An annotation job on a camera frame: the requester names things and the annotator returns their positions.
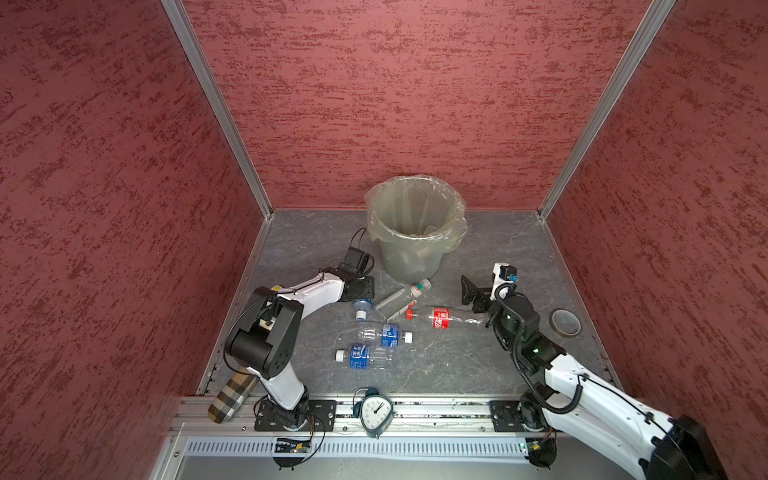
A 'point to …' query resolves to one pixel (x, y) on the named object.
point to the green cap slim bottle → (404, 297)
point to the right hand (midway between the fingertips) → (473, 281)
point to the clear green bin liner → (416, 212)
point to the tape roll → (565, 322)
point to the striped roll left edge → (231, 396)
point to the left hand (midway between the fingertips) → (365, 293)
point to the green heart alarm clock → (375, 410)
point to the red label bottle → (444, 318)
